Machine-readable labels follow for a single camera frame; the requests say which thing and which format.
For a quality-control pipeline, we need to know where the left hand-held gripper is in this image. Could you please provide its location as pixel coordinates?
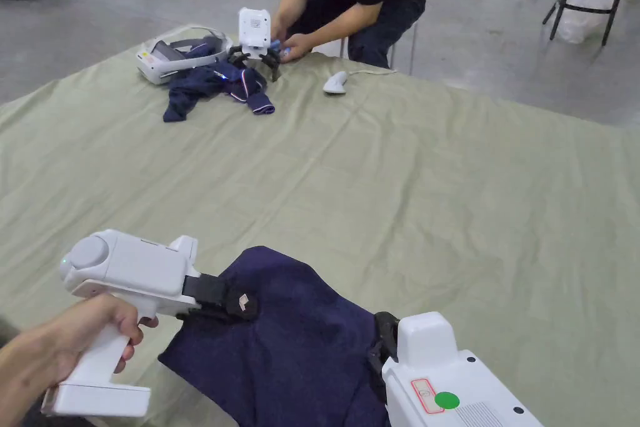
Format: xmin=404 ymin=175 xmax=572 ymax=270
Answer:
xmin=41 ymin=229 xmax=261 ymax=419

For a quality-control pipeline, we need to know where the person's left hand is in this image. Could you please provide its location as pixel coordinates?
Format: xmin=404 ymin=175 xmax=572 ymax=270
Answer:
xmin=11 ymin=293 xmax=159 ymax=388

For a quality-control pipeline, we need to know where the white headset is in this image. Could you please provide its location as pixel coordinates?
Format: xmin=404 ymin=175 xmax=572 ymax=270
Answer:
xmin=134 ymin=26 xmax=234 ymax=87

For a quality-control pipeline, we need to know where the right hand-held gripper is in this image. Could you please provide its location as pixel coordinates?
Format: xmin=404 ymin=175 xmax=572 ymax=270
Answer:
xmin=367 ymin=311 xmax=546 ymax=427

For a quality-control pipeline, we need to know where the bed with pale green sheet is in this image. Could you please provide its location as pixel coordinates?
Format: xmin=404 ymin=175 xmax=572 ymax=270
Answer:
xmin=0 ymin=24 xmax=640 ymax=427

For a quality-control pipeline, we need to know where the spare hand-held gripper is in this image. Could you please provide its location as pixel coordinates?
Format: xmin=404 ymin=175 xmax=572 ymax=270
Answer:
xmin=227 ymin=6 xmax=284 ymax=83

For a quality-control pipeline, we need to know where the person's left forearm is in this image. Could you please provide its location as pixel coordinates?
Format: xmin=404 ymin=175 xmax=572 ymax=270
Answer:
xmin=0 ymin=339 xmax=57 ymax=427

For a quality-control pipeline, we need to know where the dark blue striped-trim garment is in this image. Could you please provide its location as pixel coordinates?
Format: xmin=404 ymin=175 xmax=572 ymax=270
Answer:
xmin=162 ymin=53 xmax=278 ymax=124

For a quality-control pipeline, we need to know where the white hand controller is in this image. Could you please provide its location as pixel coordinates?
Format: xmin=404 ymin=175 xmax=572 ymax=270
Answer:
xmin=322 ymin=70 xmax=352 ymax=95

